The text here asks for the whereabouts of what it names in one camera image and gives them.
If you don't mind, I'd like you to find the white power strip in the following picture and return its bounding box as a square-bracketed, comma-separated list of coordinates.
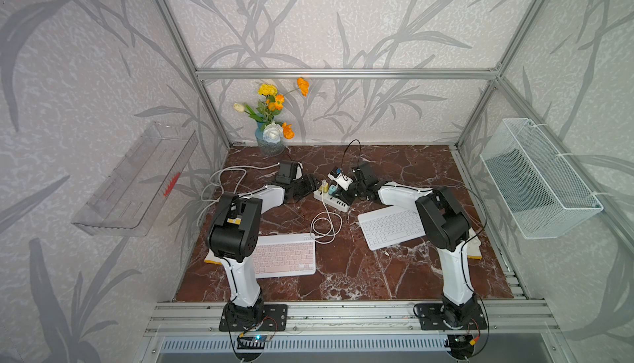
[313, 190, 350, 213]

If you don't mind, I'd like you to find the white wireless keyboard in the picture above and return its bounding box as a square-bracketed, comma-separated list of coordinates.
[358, 206, 425, 251]

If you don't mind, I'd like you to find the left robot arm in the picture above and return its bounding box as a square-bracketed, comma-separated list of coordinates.
[206, 161, 320, 323]

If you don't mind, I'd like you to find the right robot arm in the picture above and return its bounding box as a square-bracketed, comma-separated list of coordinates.
[328, 163, 477, 319]

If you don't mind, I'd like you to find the glass vase with flowers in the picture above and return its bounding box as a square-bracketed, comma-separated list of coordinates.
[233, 83, 295, 157]

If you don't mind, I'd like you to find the yellow work glove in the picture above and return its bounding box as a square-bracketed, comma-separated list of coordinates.
[204, 250, 222, 266]

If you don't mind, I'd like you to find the white work glove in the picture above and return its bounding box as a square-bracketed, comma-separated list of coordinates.
[465, 237, 483, 260]

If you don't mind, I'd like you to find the grey power strip cable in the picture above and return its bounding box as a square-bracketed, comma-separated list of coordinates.
[196, 162, 281, 226]

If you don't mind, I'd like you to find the pink wireless keyboard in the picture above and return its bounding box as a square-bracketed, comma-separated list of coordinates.
[251, 234, 316, 279]

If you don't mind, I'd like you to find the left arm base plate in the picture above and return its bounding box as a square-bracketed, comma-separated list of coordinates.
[219, 304, 289, 333]

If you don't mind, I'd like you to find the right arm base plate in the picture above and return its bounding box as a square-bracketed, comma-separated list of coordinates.
[413, 300, 489, 331]

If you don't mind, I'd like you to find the clear plastic wall shelf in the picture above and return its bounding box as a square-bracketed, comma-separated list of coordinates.
[71, 121, 199, 237]

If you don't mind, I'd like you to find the white wire mesh basket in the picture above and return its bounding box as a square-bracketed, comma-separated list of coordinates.
[480, 118, 604, 239]

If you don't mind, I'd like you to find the aluminium front rail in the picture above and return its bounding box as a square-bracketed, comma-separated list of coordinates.
[145, 300, 561, 337]

